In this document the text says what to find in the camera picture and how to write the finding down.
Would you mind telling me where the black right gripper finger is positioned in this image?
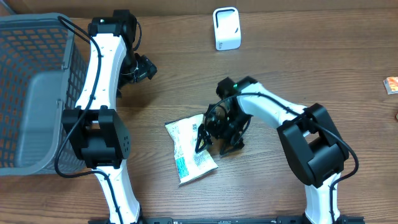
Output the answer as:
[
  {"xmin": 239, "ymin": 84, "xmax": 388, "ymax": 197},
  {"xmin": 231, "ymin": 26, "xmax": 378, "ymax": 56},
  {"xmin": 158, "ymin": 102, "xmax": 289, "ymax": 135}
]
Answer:
[
  {"xmin": 220, "ymin": 138, "xmax": 244, "ymax": 156},
  {"xmin": 195, "ymin": 124, "xmax": 213, "ymax": 153}
]

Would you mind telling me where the white blue wipes pack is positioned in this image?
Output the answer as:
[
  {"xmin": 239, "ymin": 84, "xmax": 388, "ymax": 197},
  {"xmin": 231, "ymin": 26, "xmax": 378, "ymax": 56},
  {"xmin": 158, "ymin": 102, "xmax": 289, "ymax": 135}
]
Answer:
[{"xmin": 165, "ymin": 114, "xmax": 218, "ymax": 185}]

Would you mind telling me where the orange Kleenex tissue pack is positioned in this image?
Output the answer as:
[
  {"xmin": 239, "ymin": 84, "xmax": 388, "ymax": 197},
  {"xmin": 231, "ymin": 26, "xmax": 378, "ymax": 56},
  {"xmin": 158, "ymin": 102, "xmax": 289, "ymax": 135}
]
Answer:
[{"xmin": 383, "ymin": 77, "xmax": 398, "ymax": 95}]

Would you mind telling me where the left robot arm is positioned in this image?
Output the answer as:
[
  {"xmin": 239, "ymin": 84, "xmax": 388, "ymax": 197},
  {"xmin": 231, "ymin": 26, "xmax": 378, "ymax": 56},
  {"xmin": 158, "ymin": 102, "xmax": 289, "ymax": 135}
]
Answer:
[{"xmin": 54, "ymin": 9, "xmax": 157, "ymax": 223}]

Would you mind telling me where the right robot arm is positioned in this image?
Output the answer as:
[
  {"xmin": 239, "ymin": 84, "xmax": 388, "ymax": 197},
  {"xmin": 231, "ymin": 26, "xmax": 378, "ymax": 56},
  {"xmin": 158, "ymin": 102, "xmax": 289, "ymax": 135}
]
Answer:
[{"xmin": 195, "ymin": 77, "xmax": 349, "ymax": 223}]

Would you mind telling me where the white barcode scanner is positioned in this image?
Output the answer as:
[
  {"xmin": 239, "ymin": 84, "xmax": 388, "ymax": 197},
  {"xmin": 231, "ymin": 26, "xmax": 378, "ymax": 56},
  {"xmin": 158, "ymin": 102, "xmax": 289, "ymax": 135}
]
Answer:
[{"xmin": 213, "ymin": 7, "xmax": 241, "ymax": 51}]

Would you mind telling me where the grey plastic shopping basket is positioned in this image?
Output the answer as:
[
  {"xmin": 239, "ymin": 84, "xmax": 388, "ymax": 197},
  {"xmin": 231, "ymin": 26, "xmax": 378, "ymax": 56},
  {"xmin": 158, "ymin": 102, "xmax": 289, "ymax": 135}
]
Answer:
[{"xmin": 1, "ymin": 13, "xmax": 88, "ymax": 176}]

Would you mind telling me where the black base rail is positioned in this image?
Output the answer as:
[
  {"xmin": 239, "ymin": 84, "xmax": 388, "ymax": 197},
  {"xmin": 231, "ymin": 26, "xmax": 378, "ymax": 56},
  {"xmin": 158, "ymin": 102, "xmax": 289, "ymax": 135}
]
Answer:
[{"xmin": 88, "ymin": 214, "xmax": 365, "ymax": 224}]

